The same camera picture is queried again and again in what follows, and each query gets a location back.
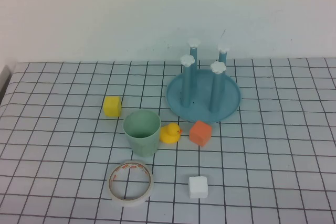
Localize pale green plastic cup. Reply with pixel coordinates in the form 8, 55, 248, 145
122, 110, 161, 157

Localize blue cup stand white caps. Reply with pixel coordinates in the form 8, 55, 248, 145
166, 37, 242, 124

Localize yellow rubber duck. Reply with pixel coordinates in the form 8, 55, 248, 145
159, 123, 183, 145

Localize orange foam cube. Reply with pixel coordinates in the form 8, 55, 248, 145
188, 120, 213, 147

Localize yellow foam cube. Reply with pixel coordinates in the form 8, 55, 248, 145
102, 95, 123, 117

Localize white foam cube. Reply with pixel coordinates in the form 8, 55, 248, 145
188, 175, 209, 199

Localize white black-grid tablecloth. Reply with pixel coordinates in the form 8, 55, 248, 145
0, 58, 336, 224

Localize white adhesive tape roll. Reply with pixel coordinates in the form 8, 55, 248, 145
108, 160, 154, 207

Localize grey metal rail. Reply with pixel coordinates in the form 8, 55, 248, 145
0, 65, 12, 102

